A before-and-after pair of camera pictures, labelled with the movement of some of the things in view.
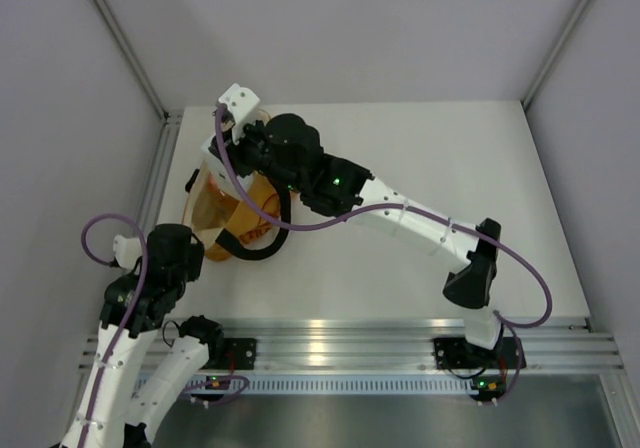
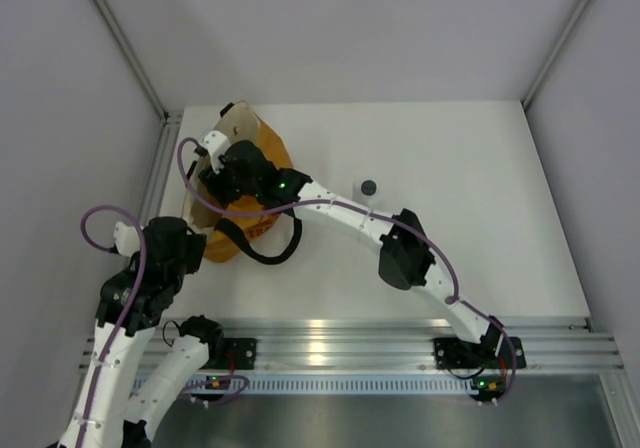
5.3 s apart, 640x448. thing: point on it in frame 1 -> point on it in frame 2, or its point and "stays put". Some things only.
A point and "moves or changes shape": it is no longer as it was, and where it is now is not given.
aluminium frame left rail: [170, 120] stays put
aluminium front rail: [571, 343] stays put
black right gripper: [235, 151] -> [216, 185]
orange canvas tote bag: [219, 222] moves or changes shape
